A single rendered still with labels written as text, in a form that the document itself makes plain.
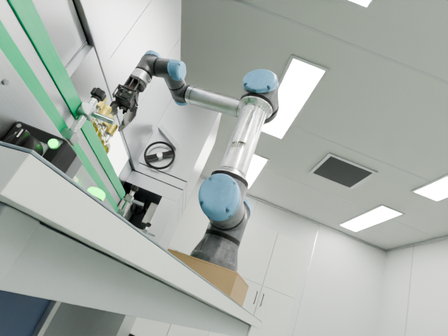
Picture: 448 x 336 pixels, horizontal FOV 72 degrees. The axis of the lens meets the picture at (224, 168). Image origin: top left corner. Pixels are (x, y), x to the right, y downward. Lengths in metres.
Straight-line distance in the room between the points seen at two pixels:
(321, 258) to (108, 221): 5.52
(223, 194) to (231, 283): 0.24
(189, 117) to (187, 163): 0.38
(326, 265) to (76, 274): 5.50
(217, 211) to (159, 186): 1.33
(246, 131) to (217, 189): 0.22
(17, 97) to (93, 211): 0.26
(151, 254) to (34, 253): 0.14
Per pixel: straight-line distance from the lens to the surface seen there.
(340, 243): 5.98
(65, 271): 0.38
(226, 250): 0.94
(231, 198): 0.82
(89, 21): 1.17
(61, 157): 0.50
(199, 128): 2.32
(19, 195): 0.25
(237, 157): 0.91
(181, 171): 2.17
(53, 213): 0.27
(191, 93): 1.30
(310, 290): 5.63
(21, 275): 0.34
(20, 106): 0.53
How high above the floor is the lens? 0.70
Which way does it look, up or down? 24 degrees up
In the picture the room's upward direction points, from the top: 22 degrees clockwise
